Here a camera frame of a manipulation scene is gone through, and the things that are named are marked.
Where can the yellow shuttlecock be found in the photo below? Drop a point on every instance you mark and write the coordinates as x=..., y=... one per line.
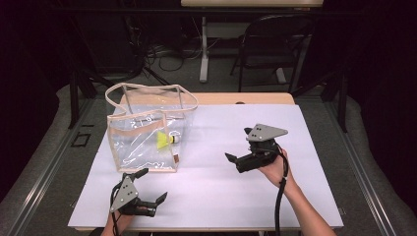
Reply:
x=162, y=140

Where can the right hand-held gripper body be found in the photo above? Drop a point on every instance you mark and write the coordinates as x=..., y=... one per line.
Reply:
x=264, y=131

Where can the wooden table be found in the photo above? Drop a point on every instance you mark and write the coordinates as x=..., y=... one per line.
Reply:
x=229, y=98

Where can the white table mat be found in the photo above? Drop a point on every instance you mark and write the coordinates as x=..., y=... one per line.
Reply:
x=203, y=196

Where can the black floor socket frame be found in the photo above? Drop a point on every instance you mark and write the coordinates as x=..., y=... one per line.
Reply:
x=81, y=139

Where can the aluminium floor rail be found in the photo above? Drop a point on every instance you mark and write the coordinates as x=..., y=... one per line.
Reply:
x=49, y=170
x=364, y=183

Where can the transparent bag with beige trim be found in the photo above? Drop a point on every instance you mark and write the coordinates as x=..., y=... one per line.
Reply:
x=137, y=154

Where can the black metal stand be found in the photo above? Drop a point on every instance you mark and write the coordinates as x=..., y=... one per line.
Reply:
x=342, y=105
x=73, y=98

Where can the person's left hand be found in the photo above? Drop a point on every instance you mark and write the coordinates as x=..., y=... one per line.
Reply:
x=122, y=223

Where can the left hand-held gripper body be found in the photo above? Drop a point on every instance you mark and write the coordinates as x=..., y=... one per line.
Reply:
x=124, y=196

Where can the white-legged desk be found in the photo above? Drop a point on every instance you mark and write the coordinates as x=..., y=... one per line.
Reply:
x=204, y=49

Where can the person's right hand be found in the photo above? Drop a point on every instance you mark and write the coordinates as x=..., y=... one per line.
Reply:
x=275, y=172

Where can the black folding chair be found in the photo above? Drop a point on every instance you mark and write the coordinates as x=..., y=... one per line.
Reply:
x=272, y=42

